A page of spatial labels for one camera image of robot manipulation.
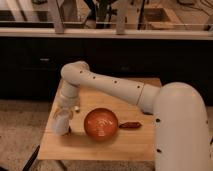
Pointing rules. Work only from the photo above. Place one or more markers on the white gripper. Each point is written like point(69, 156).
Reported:
point(60, 123)

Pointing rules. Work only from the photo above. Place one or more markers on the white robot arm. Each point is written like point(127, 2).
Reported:
point(182, 139)

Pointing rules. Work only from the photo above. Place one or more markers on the orange ceramic bowl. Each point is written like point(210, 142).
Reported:
point(101, 124)

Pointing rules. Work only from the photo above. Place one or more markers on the red chili pepper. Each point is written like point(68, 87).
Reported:
point(130, 125)

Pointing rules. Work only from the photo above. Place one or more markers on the wooden table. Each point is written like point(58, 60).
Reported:
point(128, 145)

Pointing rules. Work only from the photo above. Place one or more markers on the dark cabinet counter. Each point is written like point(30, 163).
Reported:
point(30, 66)

